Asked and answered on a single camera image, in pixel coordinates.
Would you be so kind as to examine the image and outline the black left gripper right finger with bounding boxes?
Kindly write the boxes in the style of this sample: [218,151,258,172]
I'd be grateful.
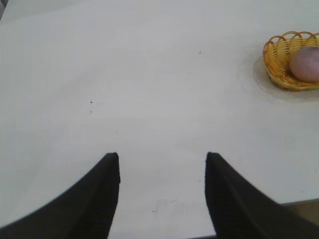
[204,151,319,239]

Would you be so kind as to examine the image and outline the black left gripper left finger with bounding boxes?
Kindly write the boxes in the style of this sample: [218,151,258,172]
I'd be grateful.
[0,152,121,239]

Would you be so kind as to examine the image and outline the yellow woven wicker basket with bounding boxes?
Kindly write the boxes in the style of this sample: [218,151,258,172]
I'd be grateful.
[263,31,319,92]

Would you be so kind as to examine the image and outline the clear round plastic doily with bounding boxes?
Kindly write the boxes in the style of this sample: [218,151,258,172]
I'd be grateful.
[252,55,319,101]

